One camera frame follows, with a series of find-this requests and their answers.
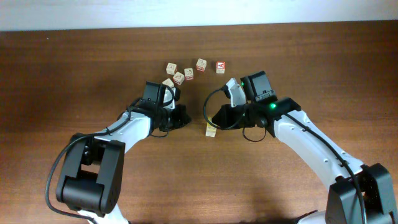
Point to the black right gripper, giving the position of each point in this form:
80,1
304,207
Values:
225,111

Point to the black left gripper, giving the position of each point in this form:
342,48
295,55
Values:
182,118

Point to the wooden block blue D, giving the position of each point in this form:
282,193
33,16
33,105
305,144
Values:
210,130

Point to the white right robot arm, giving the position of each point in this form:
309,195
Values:
357,193

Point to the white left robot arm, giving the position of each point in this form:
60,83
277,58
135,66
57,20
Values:
92,172

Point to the wooden block green V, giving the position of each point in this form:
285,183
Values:
168,82

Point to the wooden block red leaf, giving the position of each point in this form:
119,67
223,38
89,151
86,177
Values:
178,78

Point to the wooden block red top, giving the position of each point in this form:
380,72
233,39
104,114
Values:
188,72

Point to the wooden block plain I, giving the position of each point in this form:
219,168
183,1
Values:
171,68

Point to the wooden block red A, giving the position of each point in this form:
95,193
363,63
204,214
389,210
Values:
220,67

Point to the wooden block red E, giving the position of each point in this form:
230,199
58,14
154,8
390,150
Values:
201,65

